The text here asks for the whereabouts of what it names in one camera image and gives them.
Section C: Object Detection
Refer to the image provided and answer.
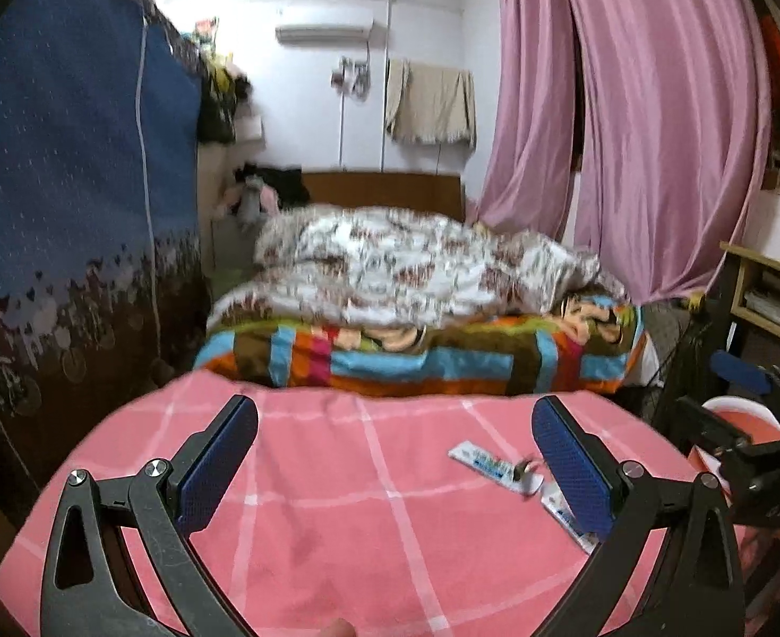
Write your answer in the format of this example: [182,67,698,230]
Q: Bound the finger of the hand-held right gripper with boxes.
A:
[675,398,744,460]
[709,350,774,391]

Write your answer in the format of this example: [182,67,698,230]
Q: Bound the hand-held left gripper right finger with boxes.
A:
[531,394,745,637]

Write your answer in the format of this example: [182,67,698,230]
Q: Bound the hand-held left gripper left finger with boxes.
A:
[39,394,261,637]

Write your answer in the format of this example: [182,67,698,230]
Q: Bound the white plastic bucket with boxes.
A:
[688,397,780,485]

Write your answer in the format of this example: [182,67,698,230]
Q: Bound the stack of papers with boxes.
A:
[741,285,780,342]

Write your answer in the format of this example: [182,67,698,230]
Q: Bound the wooden shelf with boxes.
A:
[722,242,780,359]

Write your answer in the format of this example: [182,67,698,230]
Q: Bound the colourful cartoon blanket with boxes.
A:
[194,288,649,399]

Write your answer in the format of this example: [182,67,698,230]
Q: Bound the pink checked bed sheet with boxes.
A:
[0,368,762,637]

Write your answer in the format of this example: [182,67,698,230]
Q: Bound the floral white quilt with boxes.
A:
[207,205,626,333]

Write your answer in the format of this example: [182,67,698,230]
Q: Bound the pink curtain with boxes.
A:
[479,0,772,303]

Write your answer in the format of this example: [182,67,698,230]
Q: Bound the pile of clothes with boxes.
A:
[220,162,311,233]

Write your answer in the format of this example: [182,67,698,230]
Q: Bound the beige cabinet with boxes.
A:
[197,139,264,273]

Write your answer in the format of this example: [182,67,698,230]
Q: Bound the blue fabric wardrobe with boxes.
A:
[0,0,215,525]

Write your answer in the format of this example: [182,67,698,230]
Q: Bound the wooden headboard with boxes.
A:
[300,171,465,223]

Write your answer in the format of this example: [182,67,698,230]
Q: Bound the black hanging bag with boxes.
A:
[197,70,251,143]

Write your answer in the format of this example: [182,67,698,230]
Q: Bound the beige hanging towel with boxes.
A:
[385,58,478,147]

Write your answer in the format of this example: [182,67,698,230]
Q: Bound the colourful clutter pile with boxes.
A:
[187,13,251,81]

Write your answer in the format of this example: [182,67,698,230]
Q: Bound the white air conditioner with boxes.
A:
[275,10,374,47]

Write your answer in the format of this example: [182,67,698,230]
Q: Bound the black wire rack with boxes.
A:
[648,308,716,426]

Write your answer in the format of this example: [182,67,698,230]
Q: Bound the photos on wall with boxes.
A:
[330,56,371,104]

